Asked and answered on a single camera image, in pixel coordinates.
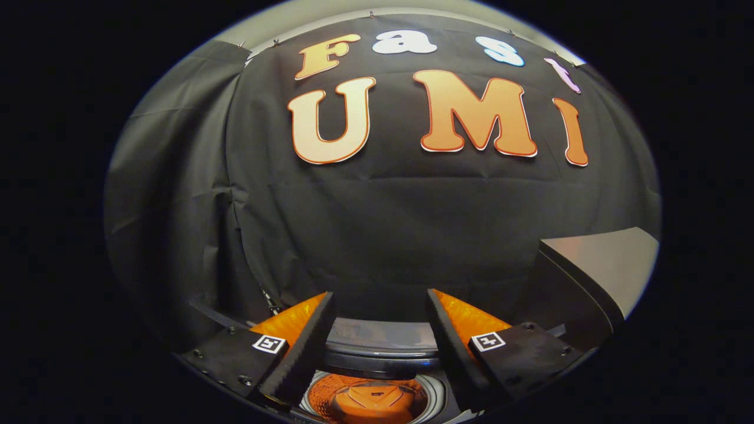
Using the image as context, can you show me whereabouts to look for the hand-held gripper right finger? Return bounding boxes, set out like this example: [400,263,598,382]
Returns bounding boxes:
[426,288,590,413]

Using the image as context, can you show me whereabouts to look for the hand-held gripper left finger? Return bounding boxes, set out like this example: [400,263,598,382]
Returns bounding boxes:
[177,291,338,411]

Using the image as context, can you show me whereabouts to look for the grey washing machine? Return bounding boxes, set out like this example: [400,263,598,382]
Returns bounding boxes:
[292,350,472,424]

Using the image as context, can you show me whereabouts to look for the orange polo shirt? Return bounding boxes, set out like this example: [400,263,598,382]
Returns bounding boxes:
[327,380,428,424]

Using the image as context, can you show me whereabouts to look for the black backdrop cloth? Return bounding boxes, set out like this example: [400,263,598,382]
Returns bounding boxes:
[580,62,663,236]
[103,41,277,348]
[227,15,590,330]

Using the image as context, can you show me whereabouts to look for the grey cabinet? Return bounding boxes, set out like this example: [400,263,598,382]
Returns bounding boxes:
[512,227,660,354]

